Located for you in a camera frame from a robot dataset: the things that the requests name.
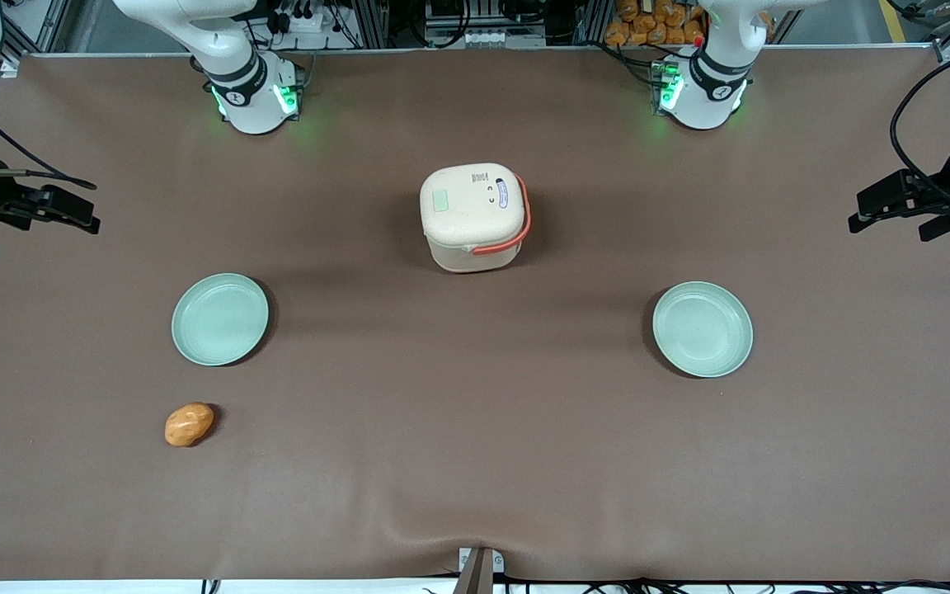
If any white power strip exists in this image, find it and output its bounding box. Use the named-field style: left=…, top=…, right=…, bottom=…
left=280, top=10, right=329, bottom=35

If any pale green round plate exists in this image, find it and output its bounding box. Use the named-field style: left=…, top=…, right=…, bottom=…
left=651, top=281, right=755, bottom=379
left=171, top=273, right=270, bottom=367

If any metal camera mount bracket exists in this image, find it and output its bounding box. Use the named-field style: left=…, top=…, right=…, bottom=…
left=452, top=547, right=506, bottom=594

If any orange-brown bread roll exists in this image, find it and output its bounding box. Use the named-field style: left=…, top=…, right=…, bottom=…
left=164, top=402, right=216, bottom=448

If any beige rice cooker orange handle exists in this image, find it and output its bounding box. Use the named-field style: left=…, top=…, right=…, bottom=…
left=419, top=163, right=532, bottom=274

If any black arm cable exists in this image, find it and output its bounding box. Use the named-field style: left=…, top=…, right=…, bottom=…
left=890, top=49, right=950, bottom=209
left=0, top=81, right=98, bottom=191

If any aluminium frame rail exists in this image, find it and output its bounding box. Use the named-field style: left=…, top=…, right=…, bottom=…
left=0, top=43, right=950, bottom=60

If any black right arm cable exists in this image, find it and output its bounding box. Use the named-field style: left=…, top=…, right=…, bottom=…
left=0, top=81, right=98, bottom=191

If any brown table mat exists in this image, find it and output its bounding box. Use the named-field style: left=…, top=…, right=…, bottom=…
left=0, top=48, right=950, bottom=583

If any pile of orange bread rolls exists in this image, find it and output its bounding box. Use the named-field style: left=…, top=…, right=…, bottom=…
left=604, top=0, right=707, bottom=47

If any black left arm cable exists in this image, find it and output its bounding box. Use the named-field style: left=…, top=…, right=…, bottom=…
left=890, top=49, right=950, bottom=209

